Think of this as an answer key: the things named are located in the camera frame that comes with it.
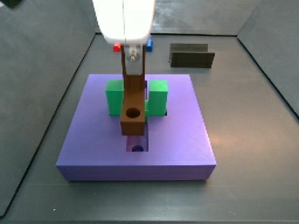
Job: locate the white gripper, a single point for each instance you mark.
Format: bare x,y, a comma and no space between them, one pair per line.
124,21

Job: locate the brown T-shaped block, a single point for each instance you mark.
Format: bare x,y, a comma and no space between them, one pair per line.
132,118

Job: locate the purple base board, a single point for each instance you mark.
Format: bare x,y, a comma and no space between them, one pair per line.
172,152

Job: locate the red peg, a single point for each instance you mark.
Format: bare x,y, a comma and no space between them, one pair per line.
116,47

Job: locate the blue peg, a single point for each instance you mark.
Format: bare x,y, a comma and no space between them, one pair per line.
150,44

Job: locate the green U-shaped block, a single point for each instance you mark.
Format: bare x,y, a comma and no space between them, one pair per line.
155,102

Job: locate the black angle bracket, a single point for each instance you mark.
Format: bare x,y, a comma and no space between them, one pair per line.
190,55

